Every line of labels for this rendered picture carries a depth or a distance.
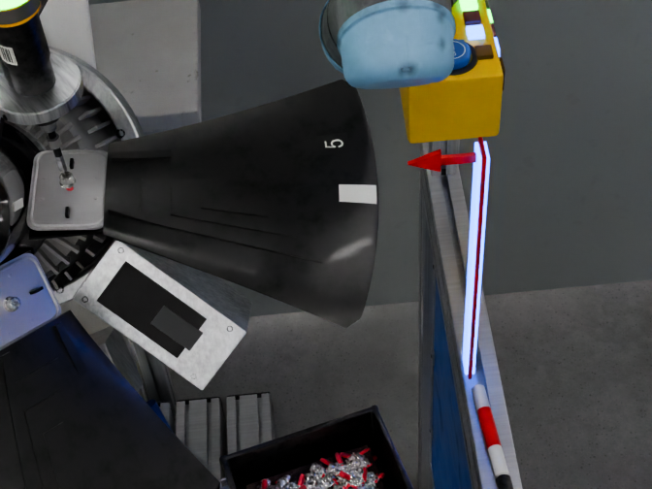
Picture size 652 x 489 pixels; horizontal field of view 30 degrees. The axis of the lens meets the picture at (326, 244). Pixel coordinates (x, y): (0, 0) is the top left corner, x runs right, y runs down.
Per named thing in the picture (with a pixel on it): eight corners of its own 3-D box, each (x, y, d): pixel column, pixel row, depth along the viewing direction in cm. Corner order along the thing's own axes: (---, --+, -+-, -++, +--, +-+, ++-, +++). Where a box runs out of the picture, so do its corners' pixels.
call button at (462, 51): (430, 50, 127) (430, 38, 126) (467, 47, 127) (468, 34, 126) (435, 76, 125) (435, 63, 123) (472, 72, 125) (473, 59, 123)
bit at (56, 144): (53, 172, 99) (39, 126, 95) (62, 163, 99) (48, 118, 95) (64, 176, 98) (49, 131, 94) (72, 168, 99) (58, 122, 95)
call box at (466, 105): (392, 58, 142) (391, -15, 133) (476, 50, 142) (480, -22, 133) (407, 154, 131) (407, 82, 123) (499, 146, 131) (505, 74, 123)
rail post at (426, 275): (417, 478, 214) (419, 179, 154) (440, 476, 214) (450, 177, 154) (420, 498, 211) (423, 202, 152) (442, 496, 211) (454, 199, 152)
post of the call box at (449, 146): (428, 159, 146) (429, 82, 136) (452, 156, 146) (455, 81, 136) (431, 177, 144) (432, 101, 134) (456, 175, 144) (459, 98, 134)
